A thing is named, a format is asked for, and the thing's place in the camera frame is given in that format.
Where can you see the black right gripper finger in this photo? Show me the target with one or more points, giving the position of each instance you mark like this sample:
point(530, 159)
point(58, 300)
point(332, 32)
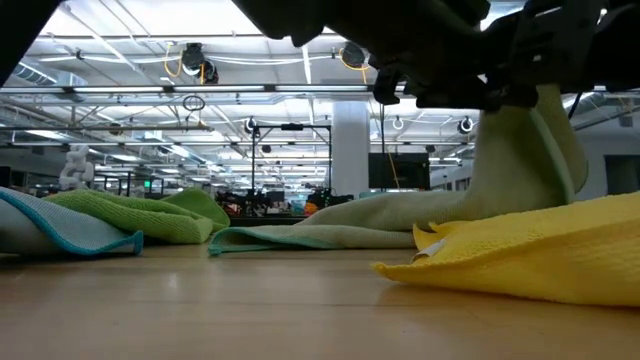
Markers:
point(515, 92)

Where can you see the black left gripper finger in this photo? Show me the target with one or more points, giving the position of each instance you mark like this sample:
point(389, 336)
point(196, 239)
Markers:
point(455, 97)

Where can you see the pale green teal-edged towel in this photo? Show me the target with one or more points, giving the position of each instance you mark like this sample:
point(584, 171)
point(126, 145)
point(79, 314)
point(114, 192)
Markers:
point(515, 165)

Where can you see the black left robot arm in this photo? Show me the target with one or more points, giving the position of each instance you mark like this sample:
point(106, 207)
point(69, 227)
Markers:
point(350, 20)

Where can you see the yellow microfiber towel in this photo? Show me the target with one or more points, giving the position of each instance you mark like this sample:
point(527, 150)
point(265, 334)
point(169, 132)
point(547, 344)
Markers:
point(525, 250)

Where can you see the bright green microfiber towel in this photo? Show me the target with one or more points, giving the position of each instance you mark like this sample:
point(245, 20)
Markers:
point(150, 215)

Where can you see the black monitor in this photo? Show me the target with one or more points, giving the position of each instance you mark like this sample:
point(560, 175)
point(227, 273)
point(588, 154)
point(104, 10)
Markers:
point(412, 172)

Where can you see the white pillar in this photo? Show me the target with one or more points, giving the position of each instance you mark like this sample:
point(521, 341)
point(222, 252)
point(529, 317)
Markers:
point(351, 150)

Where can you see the dark door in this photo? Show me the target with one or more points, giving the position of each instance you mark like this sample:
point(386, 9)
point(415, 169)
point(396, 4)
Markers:
point(622, 175)

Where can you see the long strip light fixture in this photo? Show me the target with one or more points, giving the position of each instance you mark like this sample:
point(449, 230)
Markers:
point(220, 89)

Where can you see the black background robot arms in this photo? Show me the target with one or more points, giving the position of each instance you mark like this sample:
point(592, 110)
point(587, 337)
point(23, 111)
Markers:
point(260, 202)

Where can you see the white robot figure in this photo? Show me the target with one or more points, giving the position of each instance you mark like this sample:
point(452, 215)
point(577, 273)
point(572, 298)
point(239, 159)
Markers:
point(76, 170)

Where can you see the light blue teal-edged towel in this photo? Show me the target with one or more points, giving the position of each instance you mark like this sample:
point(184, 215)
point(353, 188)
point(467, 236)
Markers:
point(60, 230)

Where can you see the black background rig frame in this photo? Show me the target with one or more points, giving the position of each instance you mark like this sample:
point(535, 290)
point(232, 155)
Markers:
point(291, 127)

